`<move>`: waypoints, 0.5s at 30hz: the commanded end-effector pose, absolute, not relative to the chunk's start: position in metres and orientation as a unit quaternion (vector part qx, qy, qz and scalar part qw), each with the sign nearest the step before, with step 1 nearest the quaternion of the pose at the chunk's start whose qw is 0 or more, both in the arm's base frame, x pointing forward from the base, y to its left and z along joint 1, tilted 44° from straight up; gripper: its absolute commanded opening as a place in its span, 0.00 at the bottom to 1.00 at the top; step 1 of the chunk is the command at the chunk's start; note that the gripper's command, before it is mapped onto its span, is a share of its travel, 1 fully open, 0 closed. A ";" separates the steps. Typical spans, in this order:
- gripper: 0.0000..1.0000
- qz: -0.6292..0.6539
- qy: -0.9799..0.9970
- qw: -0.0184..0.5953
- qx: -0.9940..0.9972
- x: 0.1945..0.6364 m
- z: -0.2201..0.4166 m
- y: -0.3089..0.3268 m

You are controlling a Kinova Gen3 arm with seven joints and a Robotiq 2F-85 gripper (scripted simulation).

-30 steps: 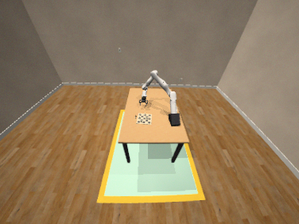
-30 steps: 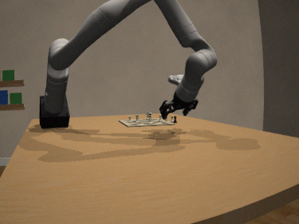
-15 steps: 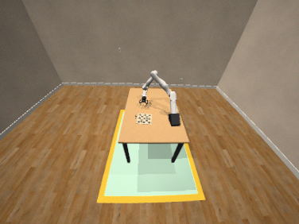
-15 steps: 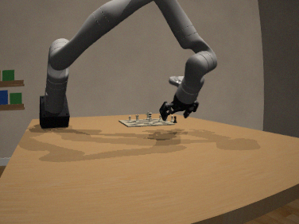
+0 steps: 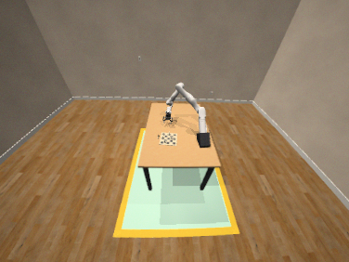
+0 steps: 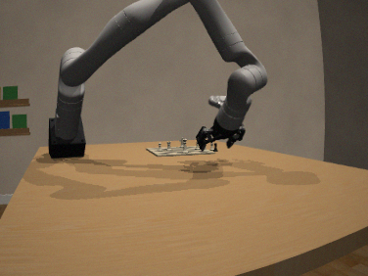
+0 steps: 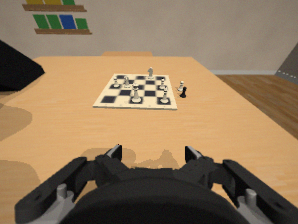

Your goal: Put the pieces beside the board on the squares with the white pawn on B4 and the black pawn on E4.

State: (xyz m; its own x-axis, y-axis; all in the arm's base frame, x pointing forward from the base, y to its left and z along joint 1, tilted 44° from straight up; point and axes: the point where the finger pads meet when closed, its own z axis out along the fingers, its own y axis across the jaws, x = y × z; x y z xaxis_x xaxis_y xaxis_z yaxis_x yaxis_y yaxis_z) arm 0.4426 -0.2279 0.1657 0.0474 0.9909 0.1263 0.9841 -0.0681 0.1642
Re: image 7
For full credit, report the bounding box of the black and cream chessboard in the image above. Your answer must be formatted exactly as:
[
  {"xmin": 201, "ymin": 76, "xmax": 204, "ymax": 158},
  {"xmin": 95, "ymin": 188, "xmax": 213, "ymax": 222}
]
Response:
[{"xmin": 93, "ymin": 74, "xmax": 177, "ymax": 110}]

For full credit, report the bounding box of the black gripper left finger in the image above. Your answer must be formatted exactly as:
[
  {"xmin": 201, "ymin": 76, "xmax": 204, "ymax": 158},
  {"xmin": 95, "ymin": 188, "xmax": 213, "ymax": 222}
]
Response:
[{"xmin": 15, "ymin": 145, "xmax": 141, "ymax": 224}]

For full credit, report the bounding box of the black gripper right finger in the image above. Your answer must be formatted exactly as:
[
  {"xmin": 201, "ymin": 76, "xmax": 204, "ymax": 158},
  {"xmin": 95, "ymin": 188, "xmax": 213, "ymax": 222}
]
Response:
[{"xmin": 166, "ymin": 146, "xmax": 298, "ymax": 224}]

